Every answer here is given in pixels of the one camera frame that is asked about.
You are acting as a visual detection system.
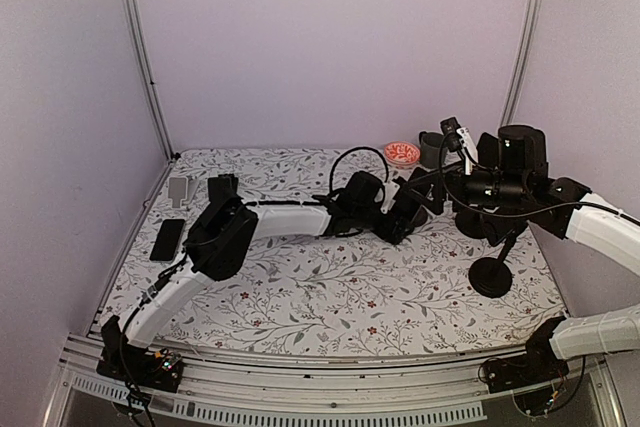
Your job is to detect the floral patterned table mat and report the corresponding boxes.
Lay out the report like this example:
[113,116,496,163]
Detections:
[97,149,565,358]

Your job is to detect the front aluminium rail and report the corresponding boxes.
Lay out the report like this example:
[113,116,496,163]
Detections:
[43,335,625,426]

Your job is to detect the black round base phone stand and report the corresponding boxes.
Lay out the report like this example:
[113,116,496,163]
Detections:
[412,207,430,227]

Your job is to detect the aluminium frame post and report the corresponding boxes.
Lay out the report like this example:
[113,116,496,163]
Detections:
[122,0,174,160]
[500,0,543,126]

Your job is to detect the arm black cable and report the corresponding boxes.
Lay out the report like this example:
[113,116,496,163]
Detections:
[438,141,640,228]
[330,145,391,198]

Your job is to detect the red white patterned bowl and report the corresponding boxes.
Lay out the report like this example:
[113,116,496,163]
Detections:
[383,141,421,167]

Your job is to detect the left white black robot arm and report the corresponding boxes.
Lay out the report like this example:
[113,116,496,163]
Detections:
[100,171,414,381]

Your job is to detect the white phone stand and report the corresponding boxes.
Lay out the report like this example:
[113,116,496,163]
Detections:
[168,176,200,209]

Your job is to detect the black folding phone stand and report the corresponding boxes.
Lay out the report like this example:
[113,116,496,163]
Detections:
[207,174,239,205]

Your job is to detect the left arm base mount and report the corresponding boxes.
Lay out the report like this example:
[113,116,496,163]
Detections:
[96,344,185,393]

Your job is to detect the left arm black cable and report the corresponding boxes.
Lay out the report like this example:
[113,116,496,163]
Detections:
[330,145,391,198]

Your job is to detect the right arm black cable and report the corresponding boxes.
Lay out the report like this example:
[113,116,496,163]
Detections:
[438,141,640,228]

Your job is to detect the dark grey mug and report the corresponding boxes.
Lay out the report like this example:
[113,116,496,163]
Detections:
[419,131,447,170]

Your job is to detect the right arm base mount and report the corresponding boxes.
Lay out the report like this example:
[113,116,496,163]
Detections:
[478,315,569,417]

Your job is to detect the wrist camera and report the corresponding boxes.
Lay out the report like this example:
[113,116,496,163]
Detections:
[440,117,478,175]
[380,177,406,214]

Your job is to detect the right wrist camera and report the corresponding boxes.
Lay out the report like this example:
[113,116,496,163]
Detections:
[440,117,478,175]

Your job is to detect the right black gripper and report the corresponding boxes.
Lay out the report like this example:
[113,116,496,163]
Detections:
[404,159,530,215]

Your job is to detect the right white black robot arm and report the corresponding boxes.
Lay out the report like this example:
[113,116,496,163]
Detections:
[399,118,639,383]

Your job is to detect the black phone silver edge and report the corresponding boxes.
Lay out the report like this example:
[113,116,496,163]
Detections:
[149,219,186,262]

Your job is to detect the black tall round-base stand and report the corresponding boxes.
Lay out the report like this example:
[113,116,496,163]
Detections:
[468,233,518,299]

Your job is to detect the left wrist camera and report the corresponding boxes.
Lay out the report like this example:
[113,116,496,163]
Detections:
[380,177,406,214]

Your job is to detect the right aluminium frame post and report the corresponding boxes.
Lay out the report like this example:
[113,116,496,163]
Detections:
[500,0,543,126]

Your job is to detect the left aluminium frame post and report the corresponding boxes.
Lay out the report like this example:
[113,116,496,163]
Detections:
[122,0,174,160]

